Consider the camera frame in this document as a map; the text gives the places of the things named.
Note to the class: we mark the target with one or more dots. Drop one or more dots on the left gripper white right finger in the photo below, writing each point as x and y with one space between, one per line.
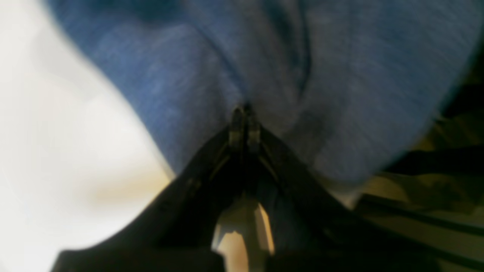
311 230

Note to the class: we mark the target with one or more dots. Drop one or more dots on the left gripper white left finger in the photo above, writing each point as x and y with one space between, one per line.
174 233

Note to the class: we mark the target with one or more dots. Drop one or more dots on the blue-grey T-shirt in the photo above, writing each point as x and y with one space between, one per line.
349 85

